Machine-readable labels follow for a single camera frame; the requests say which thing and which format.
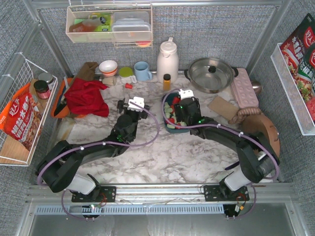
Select left wire basket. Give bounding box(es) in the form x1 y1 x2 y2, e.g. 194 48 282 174
0 52 58 166

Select silver lid jar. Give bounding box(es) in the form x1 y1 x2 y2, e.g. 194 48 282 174
38 72 54 90

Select orange spice bottle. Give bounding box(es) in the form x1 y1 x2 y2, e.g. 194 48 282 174
163 74 171 91

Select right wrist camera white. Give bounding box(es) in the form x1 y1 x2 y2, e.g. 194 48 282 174
179 89 194 100

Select red snack bag left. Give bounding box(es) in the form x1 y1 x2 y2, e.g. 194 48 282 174
0 83 41 151

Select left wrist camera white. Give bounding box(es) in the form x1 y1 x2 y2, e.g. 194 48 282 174
127 96 145 111

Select red cloth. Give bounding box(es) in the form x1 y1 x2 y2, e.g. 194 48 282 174
64 78 109 117

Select green lid white cup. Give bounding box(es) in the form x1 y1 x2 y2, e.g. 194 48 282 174
119 67 137 84

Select red snack bags right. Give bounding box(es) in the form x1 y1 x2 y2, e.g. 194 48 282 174
280 13 315 120

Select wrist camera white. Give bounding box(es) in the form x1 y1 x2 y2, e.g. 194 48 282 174
179 89 194 100
127 96 145 111

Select cork mat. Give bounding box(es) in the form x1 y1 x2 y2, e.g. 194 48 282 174
208 96 239 120

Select glass spice jar lying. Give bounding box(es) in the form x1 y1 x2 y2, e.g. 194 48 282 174
102 76 117 87

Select blue mug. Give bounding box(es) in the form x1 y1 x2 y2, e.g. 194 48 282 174
134 61 153 82

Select right white rack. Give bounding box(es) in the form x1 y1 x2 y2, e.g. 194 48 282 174
270 43 315 136

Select dark lid jar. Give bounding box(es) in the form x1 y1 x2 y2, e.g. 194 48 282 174
33 80 51 99

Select white orange bowl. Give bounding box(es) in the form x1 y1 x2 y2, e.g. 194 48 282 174
98 60 118 76

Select pink egg tray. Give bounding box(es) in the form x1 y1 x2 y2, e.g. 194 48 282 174
231 67 259 109

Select wall wire basket top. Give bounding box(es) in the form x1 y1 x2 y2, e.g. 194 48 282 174
65 3 153 48

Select round wooden board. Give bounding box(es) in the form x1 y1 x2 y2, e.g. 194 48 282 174
242 114 280 157

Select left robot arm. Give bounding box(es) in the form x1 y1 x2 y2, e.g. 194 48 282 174
37 97 150 195

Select clear plastic containers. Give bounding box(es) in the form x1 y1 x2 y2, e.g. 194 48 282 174
111 11 151 42

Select red capsule back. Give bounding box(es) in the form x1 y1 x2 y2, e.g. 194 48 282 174
125 83 133 89

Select teal storage basket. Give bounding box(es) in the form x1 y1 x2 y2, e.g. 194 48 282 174
163 92 189 134

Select white thermos jug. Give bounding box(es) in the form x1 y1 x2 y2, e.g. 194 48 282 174
157 37 179 83

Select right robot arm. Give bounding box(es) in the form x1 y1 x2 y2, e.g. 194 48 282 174
174 97 280 195

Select steel pot with lid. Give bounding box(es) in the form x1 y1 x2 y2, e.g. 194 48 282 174
184 58 239 94

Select orange tray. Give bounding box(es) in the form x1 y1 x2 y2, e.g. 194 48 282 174
51 78 73 118

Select brown cloth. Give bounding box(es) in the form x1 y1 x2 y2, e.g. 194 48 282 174
75 62 98 81

